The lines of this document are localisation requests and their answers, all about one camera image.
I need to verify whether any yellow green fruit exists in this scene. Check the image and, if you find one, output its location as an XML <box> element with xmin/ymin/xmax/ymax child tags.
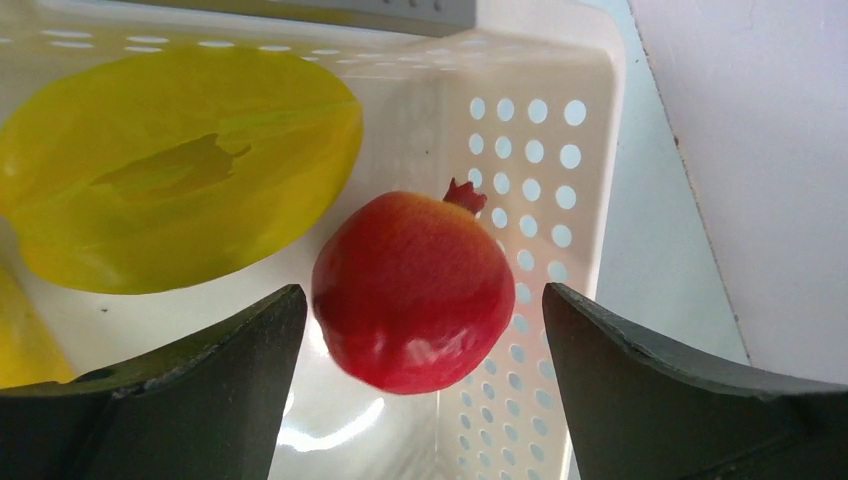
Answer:
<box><xmin>1</xmin><ymin>47</ymin><xmax>364</xmax><ymax>294</ymax></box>

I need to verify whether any yellow banana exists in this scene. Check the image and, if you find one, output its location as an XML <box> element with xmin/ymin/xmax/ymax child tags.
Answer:
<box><xmin>1</xmin><ymin>266</ymin><xmax>76</xmax><ymax>389</ymax></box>

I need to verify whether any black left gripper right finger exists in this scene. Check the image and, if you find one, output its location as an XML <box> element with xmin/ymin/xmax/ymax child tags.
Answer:
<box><xmin>542</xmin><ymin>283</ymin><xmax>847</xmax><ymax>479</ymax></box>

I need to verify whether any red round fruit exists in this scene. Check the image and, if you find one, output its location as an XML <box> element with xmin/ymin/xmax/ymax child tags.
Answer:
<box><xmin>311</xmin><ymin>181</ymin><xmax>516</xmax><ymax>395</ymax></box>

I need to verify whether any white perforated plastic basket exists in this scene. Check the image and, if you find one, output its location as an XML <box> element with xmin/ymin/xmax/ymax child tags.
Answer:
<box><xmin>1</xmin><ymin>1</ymin><xmax>624</xmax><ymax>479</ymax></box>

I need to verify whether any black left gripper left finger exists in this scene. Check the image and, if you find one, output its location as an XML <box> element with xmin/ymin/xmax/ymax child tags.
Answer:
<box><xmin>1</xmin><ymin>285</ymin><xmax>307</xmax><ymax>479</ymax></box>

